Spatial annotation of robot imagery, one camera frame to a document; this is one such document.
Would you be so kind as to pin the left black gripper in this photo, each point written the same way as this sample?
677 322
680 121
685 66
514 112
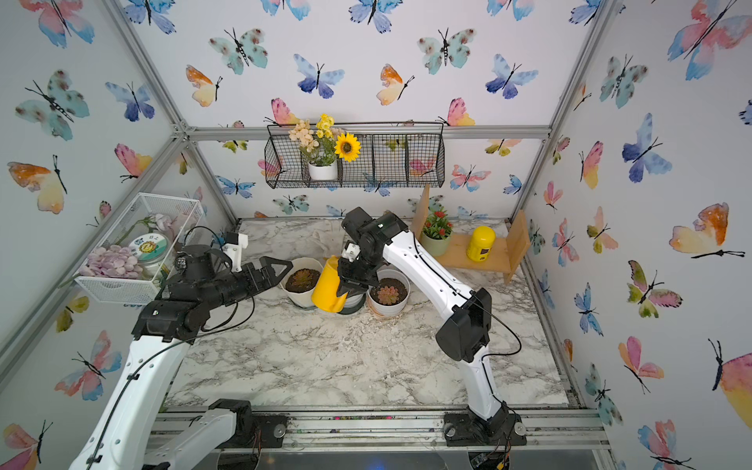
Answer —
269 279

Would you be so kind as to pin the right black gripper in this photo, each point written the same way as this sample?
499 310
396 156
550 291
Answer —
347 283

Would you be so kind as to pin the yellow plastic watering can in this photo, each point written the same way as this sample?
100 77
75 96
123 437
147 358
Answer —
326 295

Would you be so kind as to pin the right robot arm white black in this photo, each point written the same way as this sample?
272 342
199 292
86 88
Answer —
466 313

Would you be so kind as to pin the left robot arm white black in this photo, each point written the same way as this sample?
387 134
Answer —
120 438

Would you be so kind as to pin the white pot dark succulent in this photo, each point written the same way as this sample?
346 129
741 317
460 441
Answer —
300 282

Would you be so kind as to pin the white pot red succulent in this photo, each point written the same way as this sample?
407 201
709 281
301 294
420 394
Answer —
389 297

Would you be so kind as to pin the white pot green succulent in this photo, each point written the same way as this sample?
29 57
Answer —
353 304

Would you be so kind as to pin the green pot red flowers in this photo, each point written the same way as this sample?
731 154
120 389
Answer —
436 232

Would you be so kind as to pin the white pot artificial flowers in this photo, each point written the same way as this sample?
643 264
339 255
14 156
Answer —
324 147

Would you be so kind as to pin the yellow plastic jar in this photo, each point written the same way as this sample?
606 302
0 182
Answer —
481 243

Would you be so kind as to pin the round tin with label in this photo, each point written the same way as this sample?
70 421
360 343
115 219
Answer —
150 248

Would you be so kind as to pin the wooden shelf rack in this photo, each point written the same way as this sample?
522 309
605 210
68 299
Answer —
506 255

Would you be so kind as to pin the pink pebbles pile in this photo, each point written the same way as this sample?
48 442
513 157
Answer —
113 262

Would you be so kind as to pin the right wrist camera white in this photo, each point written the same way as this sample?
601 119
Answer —
351 251

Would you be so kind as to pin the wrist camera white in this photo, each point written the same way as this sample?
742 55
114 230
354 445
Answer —
234 245
351 251

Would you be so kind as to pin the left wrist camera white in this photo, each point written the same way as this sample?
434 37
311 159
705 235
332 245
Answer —
234 245

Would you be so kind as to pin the black wire wall basket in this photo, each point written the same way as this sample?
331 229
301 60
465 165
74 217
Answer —
392 155

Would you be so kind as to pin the white wire mesh basket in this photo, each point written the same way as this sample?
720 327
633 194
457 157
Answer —
147 213

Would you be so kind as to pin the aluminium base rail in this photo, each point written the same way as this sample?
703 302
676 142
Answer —
403 429

